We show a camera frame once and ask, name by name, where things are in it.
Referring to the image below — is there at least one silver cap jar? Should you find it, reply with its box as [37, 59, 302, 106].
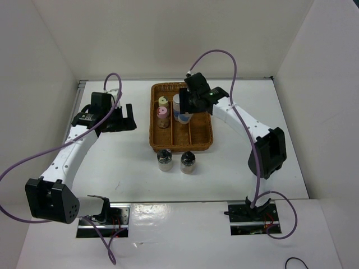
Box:
[178, 113, 193, 124]
[172, 94, 180, 121]

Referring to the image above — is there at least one yellow cap spice bottle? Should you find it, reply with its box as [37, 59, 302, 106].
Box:
[158, 96, 169, 108]

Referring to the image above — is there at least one pink cap spice bottle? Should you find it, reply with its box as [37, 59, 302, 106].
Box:
[157, 106, 170, 128]

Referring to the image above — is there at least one black cap bottle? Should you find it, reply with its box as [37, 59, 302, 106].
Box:
[180, 151, 196, 174]
[157, 149, 173, 171]

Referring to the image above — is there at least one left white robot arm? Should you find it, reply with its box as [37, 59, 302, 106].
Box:
[25, 104, 136, 224]

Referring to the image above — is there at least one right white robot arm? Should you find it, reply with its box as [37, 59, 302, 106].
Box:
[179, 71, 287, 220]

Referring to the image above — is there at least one brown wicker divided basket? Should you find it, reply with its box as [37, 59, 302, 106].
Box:
[149, 82, 213, 152]

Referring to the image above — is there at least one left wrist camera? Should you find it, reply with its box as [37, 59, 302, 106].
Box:
[91, 89, 122, 113]

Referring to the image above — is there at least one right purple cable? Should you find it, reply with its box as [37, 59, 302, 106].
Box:
[186, 49, 298, 239]

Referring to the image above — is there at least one purple cable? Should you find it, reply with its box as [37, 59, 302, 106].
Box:
[0, 73, 124, 265]
[186, 49, 298, 239]

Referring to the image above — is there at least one aluminium table rail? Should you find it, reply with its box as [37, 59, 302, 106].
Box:
[64, 80, 87, 141]

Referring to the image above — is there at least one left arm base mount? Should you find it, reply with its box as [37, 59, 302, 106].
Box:
[76, 202, 131, 239]

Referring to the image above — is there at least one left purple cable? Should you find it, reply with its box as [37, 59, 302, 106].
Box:
[0, 73, 124, 265]

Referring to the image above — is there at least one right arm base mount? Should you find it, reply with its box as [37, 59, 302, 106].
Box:
[224, 200, 282, 236]

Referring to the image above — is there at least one black cable on floor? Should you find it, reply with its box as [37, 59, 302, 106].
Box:
[285, 257, 309, 269]

